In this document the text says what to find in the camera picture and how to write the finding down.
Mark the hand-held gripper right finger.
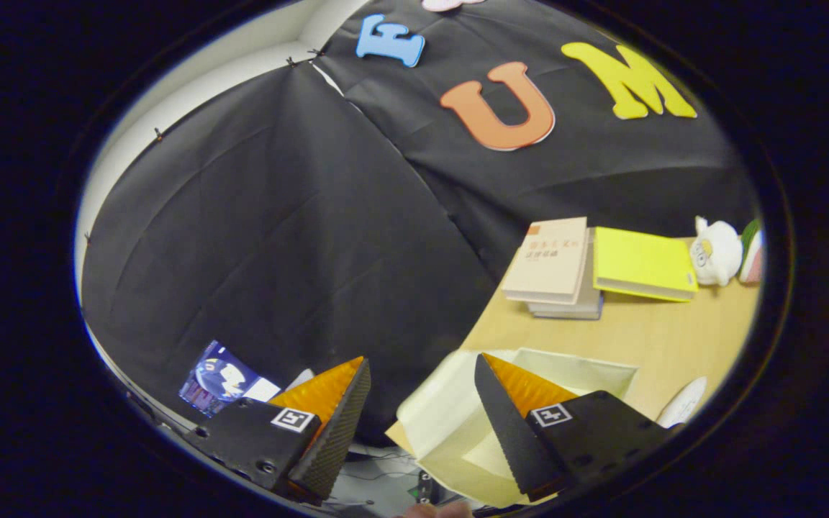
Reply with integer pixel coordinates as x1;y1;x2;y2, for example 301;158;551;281
474;353;674;504

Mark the watermelon slice plush toy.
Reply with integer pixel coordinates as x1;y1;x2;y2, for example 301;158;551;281
738;219;766;286

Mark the beige paperback book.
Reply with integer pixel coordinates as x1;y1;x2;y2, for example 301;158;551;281
502;217;590;306

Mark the green fabric storage box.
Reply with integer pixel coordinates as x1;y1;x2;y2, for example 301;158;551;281
386;347;640;509

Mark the black backdrop cloth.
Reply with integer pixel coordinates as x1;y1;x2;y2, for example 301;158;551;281
82;0;758;448

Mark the white canvas shoe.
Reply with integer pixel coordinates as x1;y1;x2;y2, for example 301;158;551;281
656;376;708;430

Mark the white plush toy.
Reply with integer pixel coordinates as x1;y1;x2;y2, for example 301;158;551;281
689;215;745;288

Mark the computer monitor screen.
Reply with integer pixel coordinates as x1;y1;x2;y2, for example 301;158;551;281
178;340;283;419

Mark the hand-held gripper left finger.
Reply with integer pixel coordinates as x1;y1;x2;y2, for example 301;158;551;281
186;355;372;504

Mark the yellow book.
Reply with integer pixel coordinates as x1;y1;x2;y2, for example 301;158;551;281
592;226;699;304

